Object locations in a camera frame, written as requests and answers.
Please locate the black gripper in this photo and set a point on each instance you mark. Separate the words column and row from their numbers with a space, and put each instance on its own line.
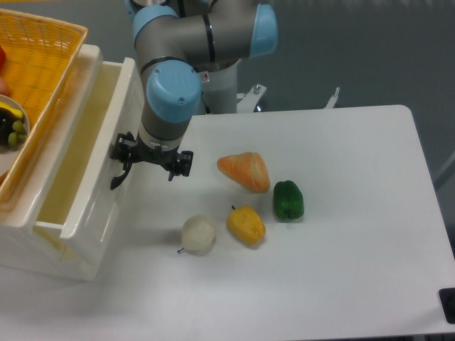
column 128, row 150

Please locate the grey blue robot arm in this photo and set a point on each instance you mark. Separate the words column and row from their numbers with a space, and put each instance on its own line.
column 170, row 45

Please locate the white drawer cabinet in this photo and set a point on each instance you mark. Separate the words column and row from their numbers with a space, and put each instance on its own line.
column 20, row 246

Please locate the white pear toy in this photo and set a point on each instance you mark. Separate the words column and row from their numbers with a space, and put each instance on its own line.
column 197, row 235

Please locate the orange bread roll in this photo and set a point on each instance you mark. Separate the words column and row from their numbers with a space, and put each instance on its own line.
column 248, row 169

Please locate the yellow bell pepper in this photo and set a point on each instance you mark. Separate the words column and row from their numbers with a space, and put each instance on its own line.
column 245, row 224

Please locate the green grapes toy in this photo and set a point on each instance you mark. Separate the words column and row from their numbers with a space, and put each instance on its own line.
column 18, row 134

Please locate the yellow banana toy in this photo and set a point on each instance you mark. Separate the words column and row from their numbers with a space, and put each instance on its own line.
column 16, row 112

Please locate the green bell pepper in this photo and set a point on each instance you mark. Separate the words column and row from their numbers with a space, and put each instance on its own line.
column 288, row 201

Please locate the white plate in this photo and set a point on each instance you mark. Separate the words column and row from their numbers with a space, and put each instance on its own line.
column 8, row 154

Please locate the yellow woven basket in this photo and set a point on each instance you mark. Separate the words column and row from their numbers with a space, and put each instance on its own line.
column 40, row 54

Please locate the black eggplant toy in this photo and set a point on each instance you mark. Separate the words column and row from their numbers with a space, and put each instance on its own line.
column 7, row 119

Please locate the red fruit in basket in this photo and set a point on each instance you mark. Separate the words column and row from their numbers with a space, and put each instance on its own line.
column 2, row 57

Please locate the black corner object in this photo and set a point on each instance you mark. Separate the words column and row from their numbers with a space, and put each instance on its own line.
column 447, row 298

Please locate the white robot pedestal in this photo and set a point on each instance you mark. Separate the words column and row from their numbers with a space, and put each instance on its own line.
column 220, row 95

